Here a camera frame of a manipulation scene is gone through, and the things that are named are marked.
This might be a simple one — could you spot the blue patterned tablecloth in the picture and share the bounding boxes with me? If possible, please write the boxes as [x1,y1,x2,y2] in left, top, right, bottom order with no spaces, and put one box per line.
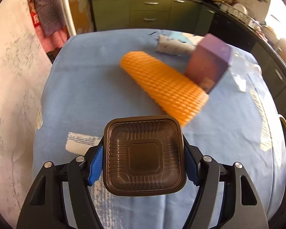
[31,28,286,229]

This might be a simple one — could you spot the orange foam net sleeve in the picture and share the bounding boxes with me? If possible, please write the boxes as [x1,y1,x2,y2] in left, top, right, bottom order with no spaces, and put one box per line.
[120,51,209,127]

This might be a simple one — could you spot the glass sliding door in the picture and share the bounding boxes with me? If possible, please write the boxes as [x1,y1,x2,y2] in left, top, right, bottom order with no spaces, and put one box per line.
[60,0,94,36]

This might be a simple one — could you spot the white dish rack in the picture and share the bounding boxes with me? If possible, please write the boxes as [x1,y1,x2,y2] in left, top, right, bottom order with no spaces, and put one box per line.
[219,3,260,29]

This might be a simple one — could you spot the green lower cabinets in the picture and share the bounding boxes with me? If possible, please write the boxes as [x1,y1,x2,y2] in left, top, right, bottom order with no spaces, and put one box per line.
[91,0,286,114]

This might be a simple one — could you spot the purple checked apron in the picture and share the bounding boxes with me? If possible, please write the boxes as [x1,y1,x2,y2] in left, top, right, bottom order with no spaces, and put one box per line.
[28,0,68,53]

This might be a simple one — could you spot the brown plastic tray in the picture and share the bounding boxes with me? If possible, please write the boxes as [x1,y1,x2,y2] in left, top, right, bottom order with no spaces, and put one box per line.
[103,115,186,196]

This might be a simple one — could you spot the white tube package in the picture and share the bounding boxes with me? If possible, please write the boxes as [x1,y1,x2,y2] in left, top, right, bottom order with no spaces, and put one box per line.
[156,33,204,55]

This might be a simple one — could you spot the purple cardboard box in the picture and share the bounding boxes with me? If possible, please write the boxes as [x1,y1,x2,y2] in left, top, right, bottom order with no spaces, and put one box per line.
[185,34,232,93]

